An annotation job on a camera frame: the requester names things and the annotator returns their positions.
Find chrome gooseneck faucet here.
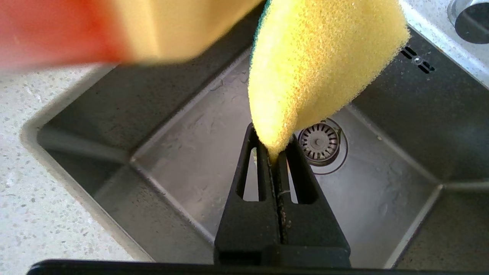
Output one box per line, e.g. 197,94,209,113
448,0,489,44

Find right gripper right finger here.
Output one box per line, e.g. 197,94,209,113
276,134,351,249

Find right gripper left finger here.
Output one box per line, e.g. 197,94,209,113
213,122,282,264

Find round sink drain strainer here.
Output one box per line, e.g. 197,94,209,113
297,118,348,175

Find orange dish soap bottle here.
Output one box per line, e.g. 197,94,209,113
0,0,266,73

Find yellow green sponge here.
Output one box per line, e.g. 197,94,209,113
248,0,411,161

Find stainless steel sink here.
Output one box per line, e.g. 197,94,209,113
21,0,489,270

